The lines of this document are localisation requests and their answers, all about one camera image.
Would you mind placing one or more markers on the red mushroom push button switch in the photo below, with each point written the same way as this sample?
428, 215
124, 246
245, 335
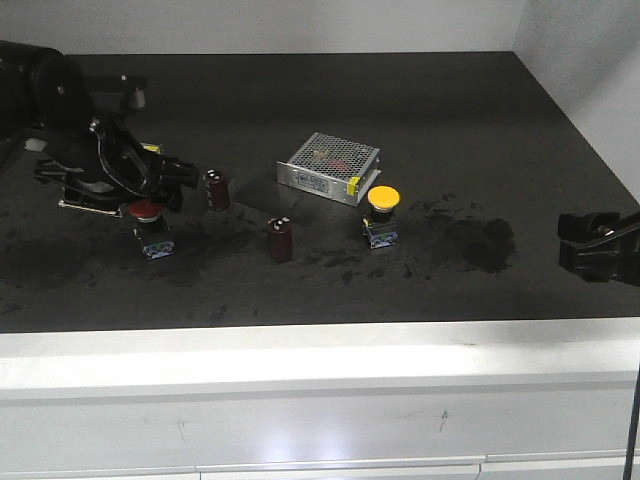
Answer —
151, 229

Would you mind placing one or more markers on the yellow mushroom push button switch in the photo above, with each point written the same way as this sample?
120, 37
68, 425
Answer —
379, 226

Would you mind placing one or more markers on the silver mesh power supply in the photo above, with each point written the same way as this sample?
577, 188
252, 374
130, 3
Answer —
331, 167

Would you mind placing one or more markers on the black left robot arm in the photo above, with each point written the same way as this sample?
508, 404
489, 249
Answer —
78, 122

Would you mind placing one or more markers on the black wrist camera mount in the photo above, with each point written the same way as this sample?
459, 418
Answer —
117, 93

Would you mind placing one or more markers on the dark red capacitor left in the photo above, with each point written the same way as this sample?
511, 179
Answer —
217, 191

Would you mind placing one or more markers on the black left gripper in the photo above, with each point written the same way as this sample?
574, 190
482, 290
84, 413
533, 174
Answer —
104, 168

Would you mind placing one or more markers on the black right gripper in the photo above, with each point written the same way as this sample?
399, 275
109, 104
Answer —
600, 246

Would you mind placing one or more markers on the dark red capacitor right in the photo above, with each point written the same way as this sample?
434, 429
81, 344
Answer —
279, 232

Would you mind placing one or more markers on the dark red capacitor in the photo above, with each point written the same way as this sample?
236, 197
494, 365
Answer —
217, 191
279, 232

